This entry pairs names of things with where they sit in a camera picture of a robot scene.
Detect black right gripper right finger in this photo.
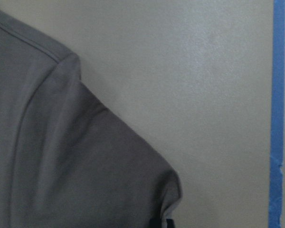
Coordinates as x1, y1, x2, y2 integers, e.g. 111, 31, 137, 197
166, 219, 175, 228

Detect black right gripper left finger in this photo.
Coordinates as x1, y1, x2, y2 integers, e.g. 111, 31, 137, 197
149, 218, 165, 228

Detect dark brown t-shirt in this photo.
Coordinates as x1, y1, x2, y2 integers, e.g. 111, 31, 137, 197
0, 11, 182, 228

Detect long blue tape strip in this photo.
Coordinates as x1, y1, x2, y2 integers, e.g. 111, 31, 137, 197
268, 0, 285, 228

